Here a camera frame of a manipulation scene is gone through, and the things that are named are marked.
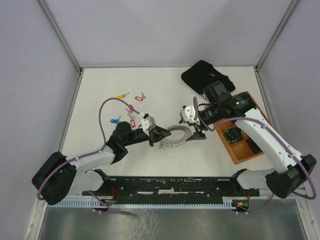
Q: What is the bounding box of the solid red tagged key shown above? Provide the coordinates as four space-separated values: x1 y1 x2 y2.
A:
126 104 135 115

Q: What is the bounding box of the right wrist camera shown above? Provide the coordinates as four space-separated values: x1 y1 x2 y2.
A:
178 105 201 126

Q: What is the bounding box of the metal disc with keyrings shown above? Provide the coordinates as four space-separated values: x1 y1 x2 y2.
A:
159 125 193 150

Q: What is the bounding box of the patterned item in tray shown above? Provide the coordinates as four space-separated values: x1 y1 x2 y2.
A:
222 127 244 145

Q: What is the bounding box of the red open tagged key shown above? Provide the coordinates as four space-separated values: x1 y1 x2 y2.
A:
134 92 146 102

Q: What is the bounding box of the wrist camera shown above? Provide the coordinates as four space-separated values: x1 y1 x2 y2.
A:
140 113 156 132
178 105 201 126

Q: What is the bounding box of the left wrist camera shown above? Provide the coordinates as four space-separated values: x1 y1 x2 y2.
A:
140 113 156 132

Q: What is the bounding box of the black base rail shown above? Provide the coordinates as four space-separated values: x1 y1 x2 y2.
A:
93 176 260 203

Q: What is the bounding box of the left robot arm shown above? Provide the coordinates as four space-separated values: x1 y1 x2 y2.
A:
31 121 171 205

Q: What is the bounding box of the black folded cloth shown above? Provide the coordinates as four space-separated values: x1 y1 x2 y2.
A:
181 60 236 102

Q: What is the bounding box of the white slotted cable duct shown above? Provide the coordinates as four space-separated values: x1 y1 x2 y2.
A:
50 197 236 210

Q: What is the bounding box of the wooden compartment tray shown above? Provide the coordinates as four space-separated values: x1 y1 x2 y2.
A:
214 90 266 165

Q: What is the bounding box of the red frame tagged key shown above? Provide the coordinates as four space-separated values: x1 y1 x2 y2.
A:
127 114 136 129

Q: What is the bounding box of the yellow tagged key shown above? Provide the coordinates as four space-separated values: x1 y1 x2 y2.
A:
116 92 130 99

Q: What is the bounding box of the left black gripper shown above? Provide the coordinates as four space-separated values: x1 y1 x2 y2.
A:
123 124 171 147

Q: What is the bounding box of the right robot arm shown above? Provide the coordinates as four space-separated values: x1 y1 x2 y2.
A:
180 81 317 200

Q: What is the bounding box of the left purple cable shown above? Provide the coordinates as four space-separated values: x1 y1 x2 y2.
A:
36 97 144 216

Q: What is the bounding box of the blue tagged key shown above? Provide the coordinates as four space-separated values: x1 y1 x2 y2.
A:
110 116 121 124

